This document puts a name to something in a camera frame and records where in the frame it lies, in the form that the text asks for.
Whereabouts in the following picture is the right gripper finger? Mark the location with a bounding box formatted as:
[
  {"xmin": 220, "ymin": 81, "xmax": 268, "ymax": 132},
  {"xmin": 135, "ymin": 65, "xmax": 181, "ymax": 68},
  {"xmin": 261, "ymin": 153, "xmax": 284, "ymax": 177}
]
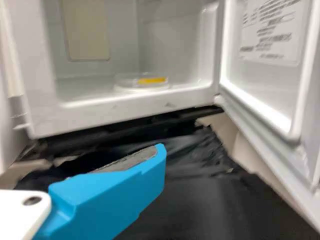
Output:
[{"xmin": 33, "ymin": 143, "xmax": 167, "ymax": 240}]

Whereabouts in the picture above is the petri dish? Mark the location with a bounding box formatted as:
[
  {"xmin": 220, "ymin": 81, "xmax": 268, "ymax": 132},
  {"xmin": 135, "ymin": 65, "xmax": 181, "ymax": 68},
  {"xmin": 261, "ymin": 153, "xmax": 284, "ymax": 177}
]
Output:
[{"xmin": 113, "ymin": 71, "xmax": 174, "ymax": 92}]

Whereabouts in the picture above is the black platform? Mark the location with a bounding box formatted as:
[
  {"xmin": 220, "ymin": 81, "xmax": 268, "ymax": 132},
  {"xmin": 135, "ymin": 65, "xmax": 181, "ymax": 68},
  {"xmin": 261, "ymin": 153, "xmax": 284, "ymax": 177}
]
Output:
[{"xmin": 13, "ymin": 129, "xmax": 320, "ymax": 240}]

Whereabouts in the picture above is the white incubator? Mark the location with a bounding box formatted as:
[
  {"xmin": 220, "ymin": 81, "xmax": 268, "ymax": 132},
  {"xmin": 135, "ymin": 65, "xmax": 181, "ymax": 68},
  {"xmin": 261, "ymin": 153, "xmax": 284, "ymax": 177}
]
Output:
[{"xmin": 0, "ymin": 0, "xmax": 227, "ymax": 176}]

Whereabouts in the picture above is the incubator door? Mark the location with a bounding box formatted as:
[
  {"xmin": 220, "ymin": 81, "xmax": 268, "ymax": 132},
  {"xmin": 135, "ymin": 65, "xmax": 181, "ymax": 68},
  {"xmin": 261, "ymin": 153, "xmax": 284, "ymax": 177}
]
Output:
[{"xmin": 214, "ymin": 0, "xmax": 320, "ymax": 227}]

